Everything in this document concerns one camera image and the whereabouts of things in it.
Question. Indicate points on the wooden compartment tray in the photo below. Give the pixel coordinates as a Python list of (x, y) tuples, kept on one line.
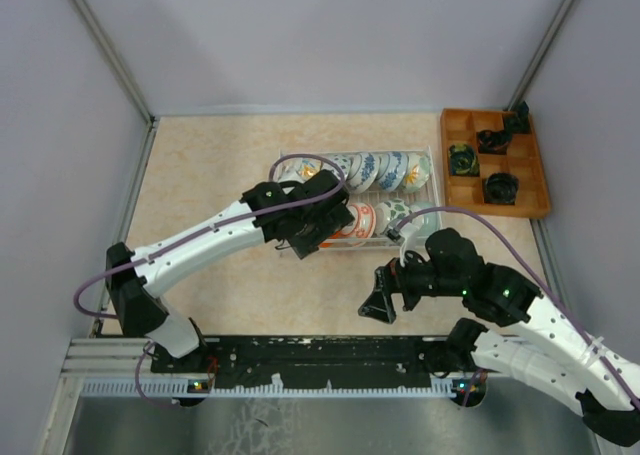
[(522, 159)]

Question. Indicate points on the white wire dish rack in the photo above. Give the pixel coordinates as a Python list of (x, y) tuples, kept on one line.
[(373, 196)]

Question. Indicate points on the green leaf pattern bowl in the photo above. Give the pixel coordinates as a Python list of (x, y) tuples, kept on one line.
[(387, 211)]

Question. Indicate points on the black object tray corner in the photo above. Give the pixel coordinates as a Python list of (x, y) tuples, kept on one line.
[(517, 121)]

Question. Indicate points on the black object tray centre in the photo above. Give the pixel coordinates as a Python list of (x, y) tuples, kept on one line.
[(493, 142)]

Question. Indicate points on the black yellow object in tray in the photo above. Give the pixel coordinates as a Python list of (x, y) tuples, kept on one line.
[(463, 160)]

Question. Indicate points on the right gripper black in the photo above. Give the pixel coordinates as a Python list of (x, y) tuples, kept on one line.
[(377, 304)]

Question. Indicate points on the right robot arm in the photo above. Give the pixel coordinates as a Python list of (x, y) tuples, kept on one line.
[(515, 330)]

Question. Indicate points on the black round object in tray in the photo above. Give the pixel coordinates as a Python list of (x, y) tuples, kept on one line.
[(501, 189)]

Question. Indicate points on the orange white leaf bowl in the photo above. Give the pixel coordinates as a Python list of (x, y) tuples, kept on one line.
[(364, 221)]

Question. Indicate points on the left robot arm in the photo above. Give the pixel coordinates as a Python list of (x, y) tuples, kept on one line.
[(304, 215)]

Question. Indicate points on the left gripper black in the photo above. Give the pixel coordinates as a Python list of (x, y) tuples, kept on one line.
[(308, 245)]

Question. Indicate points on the orange bottom bowl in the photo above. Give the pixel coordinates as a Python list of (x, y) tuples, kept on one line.
[(341, 235)]

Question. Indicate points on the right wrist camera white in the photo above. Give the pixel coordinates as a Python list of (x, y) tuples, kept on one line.
[(405, 236)]

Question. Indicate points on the pale green ringed bowl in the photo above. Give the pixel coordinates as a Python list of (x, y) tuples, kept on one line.
[(428, 223)]

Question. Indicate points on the blue white patterned bowl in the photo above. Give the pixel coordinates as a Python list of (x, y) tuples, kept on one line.
[(393, 168)]

